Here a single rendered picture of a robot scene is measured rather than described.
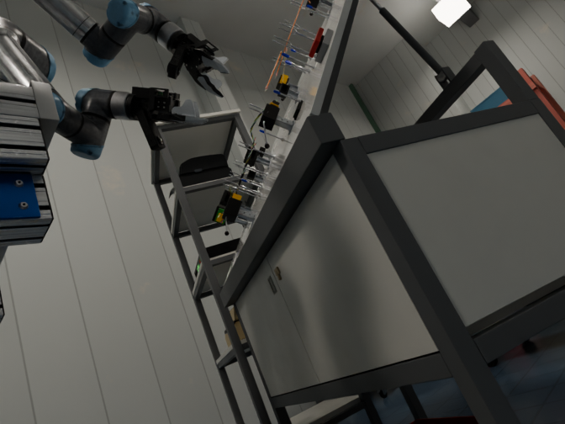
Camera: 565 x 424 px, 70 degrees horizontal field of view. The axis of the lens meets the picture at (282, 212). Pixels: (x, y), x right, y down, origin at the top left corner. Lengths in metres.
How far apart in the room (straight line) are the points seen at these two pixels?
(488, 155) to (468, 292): 0.33
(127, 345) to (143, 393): 0.36
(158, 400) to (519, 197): 2.90
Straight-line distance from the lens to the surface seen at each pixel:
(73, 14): 1.35
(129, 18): 1.27
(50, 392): 3.18
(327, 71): 0.88
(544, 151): 1.09
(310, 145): 0.78
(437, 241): 0.76
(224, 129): 2.48
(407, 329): 0.78
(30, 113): 0.86
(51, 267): 3.45
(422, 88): 8.42
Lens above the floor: 0.48
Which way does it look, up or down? 19 degrees up
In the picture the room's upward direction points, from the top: 25 degrees counter-clockwise
